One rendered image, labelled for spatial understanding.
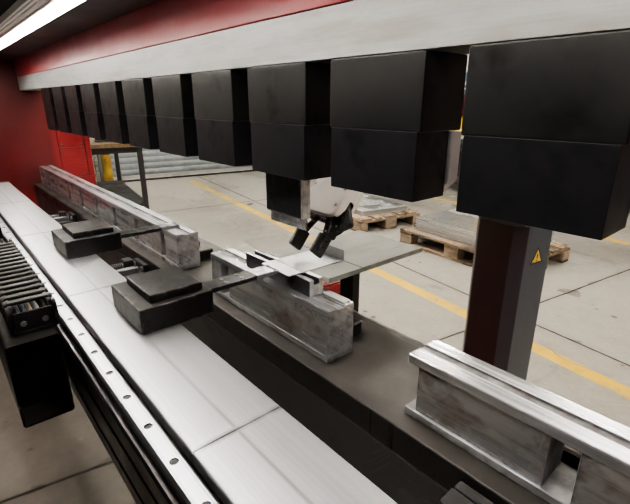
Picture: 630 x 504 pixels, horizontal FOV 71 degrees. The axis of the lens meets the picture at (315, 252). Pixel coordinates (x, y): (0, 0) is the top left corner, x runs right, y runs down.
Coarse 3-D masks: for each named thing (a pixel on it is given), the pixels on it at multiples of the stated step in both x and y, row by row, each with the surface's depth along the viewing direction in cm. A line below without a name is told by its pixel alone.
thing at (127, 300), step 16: (144, 272) 70; (160, 272) 70; (176, 272) 70; (240, 272) 78; (256, 272) 78; (272, 272) 78; (112, 288) 68; (128, 288) 67; (144, 288) 64; (160, 288) 64; (176, 288) 64; (192, 288) 65; (208, 288) 67; (224, 288) 73; (128, 304) 63; (144, 304) 61; (160, 304) 61; (176, 304) 63; (192, 304) 65; (208, 304) 66; (128, 320) 65; (144, 320) 60; (160, 320) 62; (176, 320) 63
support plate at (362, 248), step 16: (336, 240) 97; (352, 240) 97; (368, 240) 97; (384, 240) 97; (352, 256) 87; (368, 256) 87; (384, 256) 87; (400, 256) 88; (320, 272) 79; (336, 272) 79; (352, 272) 80
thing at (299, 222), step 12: (276, 180) 77; (288, 180) 75; (300, 180) 72; (276, 192) 78; (288, 192) 75; (300, 192) 73; (276, 204) 79; (288, 204) 76; (300, 204) 74; (276, 216) 81; (288, 216) 78; (300, 216) 74; (300, 228) 77
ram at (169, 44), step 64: (192, 0) 80; (256, 0) 67; (320, 0) 57; (384, 0) 50; (448, 0) 44; (512, 0) 39; (576, 0) 36; (64, 64) 152; (128, 64) 109; (192, 64) 85; (256, 64) 70
